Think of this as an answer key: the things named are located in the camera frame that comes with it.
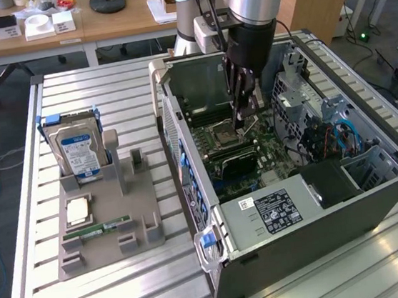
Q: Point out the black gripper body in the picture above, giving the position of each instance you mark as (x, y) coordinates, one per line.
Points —
(252, 46)

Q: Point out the black graphics card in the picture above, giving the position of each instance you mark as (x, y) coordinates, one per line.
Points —
(238, 166)

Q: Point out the silver perforated drive cage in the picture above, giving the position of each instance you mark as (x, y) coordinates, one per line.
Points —
(298, 101)

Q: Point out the CPU socket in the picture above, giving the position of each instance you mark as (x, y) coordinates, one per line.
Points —
(221, 137)

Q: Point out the green motherboard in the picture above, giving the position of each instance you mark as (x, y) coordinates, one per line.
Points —
(274, 147)

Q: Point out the silver chipset heatsink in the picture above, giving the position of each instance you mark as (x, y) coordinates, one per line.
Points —
(271, 177)

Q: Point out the white paper stack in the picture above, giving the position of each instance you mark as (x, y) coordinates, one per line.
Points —
(162, 13)

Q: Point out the white box with red button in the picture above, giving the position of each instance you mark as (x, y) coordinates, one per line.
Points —
(346, 20)

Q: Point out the device with green light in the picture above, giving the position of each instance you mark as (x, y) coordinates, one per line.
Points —
(364, 36)

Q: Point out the black plastic air shroud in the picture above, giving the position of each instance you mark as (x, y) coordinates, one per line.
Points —
(328, 181)

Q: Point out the grey power supply unit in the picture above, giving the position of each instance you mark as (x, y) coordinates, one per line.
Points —
(251, 229)

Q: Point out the black round lamp base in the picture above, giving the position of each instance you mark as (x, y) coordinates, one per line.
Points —
(107, 3)

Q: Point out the silver disk bay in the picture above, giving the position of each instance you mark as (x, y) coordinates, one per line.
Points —
(377, 168)

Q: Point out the blue case latch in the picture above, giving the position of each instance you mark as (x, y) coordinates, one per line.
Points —
(207, 241)

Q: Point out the dark grey PC case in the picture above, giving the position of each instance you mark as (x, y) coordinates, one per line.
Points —
(304, 252)

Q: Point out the hard disk with blue carrier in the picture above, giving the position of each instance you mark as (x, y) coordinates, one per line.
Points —
(77, 152)

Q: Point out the grey parts rack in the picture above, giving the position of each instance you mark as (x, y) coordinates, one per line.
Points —
(119, 208)

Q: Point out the plain white box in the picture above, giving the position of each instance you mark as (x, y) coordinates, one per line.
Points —
(63, 22)

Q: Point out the red and white packet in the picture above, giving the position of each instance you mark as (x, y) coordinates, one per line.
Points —
(64, 3)

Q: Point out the white tape roll on base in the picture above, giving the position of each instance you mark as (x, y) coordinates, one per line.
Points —
(39, 27)

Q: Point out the silver CPU chip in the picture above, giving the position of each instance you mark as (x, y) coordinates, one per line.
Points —
(77, 210)

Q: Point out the beige tape roll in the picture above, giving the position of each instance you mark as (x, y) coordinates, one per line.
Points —
(20, 1)

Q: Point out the black chair base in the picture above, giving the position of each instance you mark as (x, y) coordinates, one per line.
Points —
(1, 81)

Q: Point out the white box with black top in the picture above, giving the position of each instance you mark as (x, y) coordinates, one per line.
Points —
(6, 27)

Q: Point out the grey cup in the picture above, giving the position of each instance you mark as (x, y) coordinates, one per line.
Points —
(4, 3)

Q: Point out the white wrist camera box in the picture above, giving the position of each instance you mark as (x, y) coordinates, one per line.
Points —
(205, 35)

